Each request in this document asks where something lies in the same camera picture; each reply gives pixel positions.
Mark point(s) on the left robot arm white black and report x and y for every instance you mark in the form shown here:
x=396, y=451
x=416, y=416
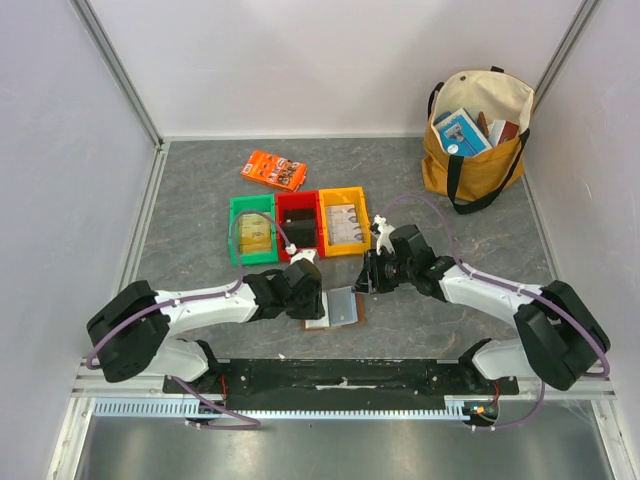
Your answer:
x=141, y=330

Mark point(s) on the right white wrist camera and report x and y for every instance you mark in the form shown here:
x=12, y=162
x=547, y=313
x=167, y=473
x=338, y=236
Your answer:
x=382, y=230

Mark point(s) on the blue white razor box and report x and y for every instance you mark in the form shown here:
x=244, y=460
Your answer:
x=460, y=135

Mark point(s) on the gold cards in green bin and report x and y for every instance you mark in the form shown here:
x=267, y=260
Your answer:
x=254, y=234

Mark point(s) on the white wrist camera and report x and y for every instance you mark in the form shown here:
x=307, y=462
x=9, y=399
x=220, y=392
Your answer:
x=382, y=230
x=298, y=254

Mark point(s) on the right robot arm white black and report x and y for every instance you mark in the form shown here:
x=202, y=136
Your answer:
x=559, y=340

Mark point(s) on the red plastic bin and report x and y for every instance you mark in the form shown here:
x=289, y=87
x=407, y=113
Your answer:
x=302, y=200

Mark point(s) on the brown item in bag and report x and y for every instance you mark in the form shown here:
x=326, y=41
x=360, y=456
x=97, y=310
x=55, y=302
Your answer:
x=482, y=124

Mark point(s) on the green plastic bin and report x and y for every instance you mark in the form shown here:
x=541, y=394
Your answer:
x=264, y=204

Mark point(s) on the white cards in yellow bin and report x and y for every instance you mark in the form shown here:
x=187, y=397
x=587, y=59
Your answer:
x=343, y=225

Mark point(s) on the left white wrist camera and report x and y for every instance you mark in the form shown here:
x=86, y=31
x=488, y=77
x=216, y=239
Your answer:
x=298, y=254

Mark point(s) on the black cards in red bin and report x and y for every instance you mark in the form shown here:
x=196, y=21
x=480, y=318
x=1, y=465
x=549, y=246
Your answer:
x=300, y=227

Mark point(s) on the yellow canvas tote bag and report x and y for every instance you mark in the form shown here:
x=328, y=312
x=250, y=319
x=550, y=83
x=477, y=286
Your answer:
x=473, y=183

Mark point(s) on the yellow plastic bin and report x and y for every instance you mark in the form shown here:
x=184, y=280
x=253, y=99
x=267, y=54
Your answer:
x=339, y=196

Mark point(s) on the orange snack box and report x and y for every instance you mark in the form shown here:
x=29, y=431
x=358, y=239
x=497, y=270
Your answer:
x=274, y=171

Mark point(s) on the white red box in bag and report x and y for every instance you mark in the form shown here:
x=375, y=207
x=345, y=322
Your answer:
x=501, y=131

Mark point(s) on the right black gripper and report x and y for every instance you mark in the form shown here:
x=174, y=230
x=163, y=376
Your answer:
x=370, y=275

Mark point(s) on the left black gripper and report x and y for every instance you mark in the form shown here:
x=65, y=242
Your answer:
x=314, y=309

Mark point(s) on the black mounting base plate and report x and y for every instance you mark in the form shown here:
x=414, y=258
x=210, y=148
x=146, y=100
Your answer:
x=251, y=377

